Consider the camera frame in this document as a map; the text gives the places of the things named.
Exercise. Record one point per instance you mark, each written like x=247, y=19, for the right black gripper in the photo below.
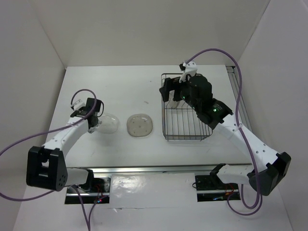
x=170, y=84

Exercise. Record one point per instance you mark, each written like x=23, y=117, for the clear plate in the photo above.
x=171, y=104
x=109, y=125

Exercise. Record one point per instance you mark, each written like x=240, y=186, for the smoky plate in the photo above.
x=179, y=101
x=139, y=125

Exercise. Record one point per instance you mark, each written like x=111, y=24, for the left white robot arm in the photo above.
x=46, y=167

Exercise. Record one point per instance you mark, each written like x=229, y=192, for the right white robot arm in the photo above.
x=268, y=167

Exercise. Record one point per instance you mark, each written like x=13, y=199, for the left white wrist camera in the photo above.
x=78, y=105

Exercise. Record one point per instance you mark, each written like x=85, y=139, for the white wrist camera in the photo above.
x=78, y=105
x=188, y=70

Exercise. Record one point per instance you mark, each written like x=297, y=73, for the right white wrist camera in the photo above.
x=188, y=70

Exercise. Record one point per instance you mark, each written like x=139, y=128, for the wire dish rack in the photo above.
x=182, y=124

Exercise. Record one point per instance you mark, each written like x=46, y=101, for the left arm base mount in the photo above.
x=98, y=193

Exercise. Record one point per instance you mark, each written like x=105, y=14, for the front aluminium rail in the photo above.
x=197, y=169

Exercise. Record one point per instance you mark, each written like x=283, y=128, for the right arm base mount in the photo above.
x=208, y=190

